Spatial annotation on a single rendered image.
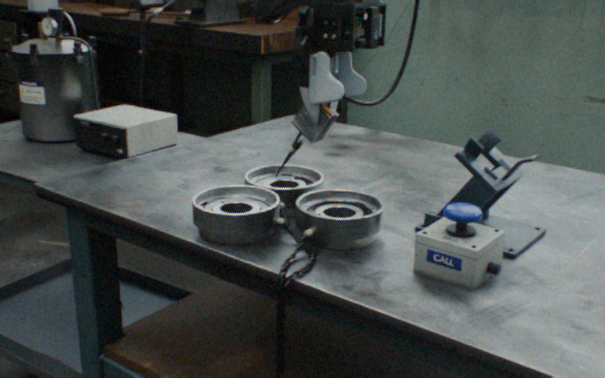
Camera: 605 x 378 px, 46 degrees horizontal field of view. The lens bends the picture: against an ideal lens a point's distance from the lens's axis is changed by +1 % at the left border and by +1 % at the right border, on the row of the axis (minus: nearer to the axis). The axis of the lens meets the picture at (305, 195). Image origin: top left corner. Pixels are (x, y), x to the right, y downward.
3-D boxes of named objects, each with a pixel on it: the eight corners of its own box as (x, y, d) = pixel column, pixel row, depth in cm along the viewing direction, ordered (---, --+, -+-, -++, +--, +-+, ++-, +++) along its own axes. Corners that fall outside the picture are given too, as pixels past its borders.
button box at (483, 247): (412, 272, 76) (415, 230, 75) (443, 251, 82) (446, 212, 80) (482, 295, 72) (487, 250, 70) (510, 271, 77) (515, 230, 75)
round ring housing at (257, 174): (249, 190, 100) (249, 163, 99) (323, 193, 100) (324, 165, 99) (240, 217, 91) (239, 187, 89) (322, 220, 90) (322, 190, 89)
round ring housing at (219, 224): (178, 241, 83) (177, 208, 82) (213, 211, 93) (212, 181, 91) (263, 252, 80) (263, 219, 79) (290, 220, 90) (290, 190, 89)
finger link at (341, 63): (358, 127, 89) (357, 53, 85) (320, 120, 92) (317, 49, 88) (371, 120, 91) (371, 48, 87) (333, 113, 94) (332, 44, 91)
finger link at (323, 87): (333, 133, 85) (340, 54, 82) (294, 125, 88) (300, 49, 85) (348, 130, 87) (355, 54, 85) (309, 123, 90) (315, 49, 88)
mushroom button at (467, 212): (433, 250, 76) (437, 206, 74) (450, 239, 79) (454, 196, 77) (468, 260, 74) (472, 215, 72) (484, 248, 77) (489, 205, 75)
